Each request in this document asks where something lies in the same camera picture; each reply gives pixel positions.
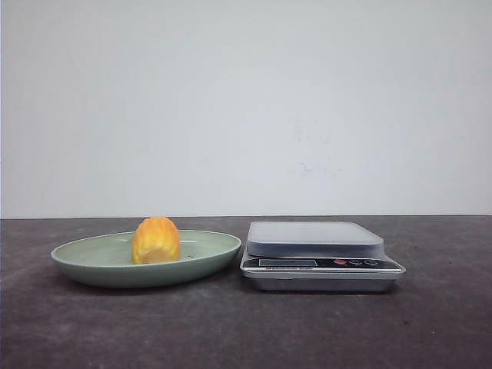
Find yellow corn cob piece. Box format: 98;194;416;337
131;217;181;264

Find silver digital kitchen scale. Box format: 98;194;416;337
240;221;406;292

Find green shallow plate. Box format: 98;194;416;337
51;230;241;288

